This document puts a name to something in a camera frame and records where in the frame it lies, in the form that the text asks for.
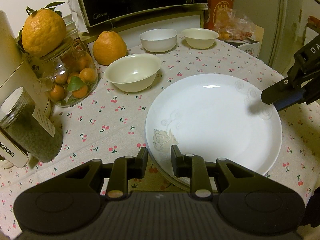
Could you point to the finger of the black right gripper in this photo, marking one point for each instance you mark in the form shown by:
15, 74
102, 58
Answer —
287, 102
282, 89

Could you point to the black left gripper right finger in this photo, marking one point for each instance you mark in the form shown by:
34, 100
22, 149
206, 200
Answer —
193, 167

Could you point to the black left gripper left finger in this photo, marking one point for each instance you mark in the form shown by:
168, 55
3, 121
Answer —
122, 170

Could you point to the white floral plate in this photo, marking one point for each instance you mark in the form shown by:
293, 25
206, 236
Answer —
213, 115

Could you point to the large cream bowl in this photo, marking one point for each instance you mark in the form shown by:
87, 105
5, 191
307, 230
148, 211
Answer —
133, 73

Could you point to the small cream bowl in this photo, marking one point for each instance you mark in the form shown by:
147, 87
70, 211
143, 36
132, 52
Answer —
200, 38

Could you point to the white bowl with spout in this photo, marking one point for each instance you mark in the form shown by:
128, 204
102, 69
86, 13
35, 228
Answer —
159, 40

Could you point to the blue patterned porcelain plate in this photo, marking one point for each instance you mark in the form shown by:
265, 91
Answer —
170, 182

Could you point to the cherry print tablecloth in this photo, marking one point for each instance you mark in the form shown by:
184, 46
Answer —
110, 123

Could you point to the white Ganten cardboard box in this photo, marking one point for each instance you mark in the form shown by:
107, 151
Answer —
252, 44

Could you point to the white refrigerator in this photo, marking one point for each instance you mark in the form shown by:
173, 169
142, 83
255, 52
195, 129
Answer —
280, 20

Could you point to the plastic bag of snacks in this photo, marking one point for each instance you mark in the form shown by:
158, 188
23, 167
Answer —
232, 24

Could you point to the glass jar of kumquats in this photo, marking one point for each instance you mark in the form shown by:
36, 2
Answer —
69, 74

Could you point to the tea jar with metal lid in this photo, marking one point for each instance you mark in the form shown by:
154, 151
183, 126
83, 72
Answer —
25, 123

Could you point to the orange citrus on table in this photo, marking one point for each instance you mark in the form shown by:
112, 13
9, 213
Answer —
109, 47

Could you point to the stack of white cups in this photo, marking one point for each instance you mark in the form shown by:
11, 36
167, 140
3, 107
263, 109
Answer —
70, 24

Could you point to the white Changhong air fryer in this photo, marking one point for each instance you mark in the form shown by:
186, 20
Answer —
16, 71

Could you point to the large orange citrus on jar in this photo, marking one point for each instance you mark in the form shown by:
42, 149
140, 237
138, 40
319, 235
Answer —
43, 31

